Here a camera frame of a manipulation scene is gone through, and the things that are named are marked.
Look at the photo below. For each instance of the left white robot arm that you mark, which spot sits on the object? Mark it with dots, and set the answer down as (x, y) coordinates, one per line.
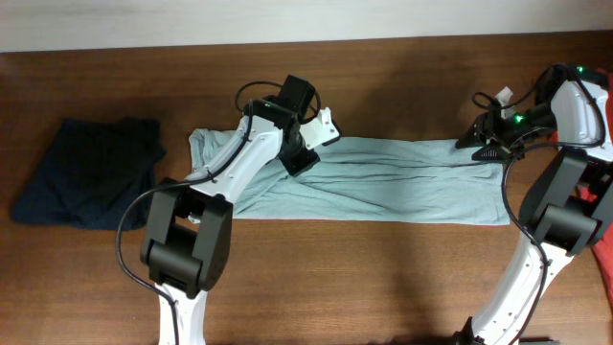
(187, 241)

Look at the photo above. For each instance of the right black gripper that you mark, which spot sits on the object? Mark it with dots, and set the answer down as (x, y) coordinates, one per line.
(488, 126)

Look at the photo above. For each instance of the folded dark navy garment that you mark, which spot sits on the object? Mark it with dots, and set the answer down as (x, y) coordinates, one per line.
(90, 174)

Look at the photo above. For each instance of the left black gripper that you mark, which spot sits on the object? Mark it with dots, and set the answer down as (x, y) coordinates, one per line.
(301, 162)

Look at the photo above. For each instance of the light blue t-shirt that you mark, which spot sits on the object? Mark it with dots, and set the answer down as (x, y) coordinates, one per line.
(355, 179)

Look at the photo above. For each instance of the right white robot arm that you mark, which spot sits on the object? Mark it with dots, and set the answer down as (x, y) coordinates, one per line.
(535, 263)

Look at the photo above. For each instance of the red garment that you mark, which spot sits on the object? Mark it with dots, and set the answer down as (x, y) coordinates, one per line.
(606, 239)

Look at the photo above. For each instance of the dark base at table edge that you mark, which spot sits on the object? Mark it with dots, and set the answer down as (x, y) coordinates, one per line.
(536, 341)

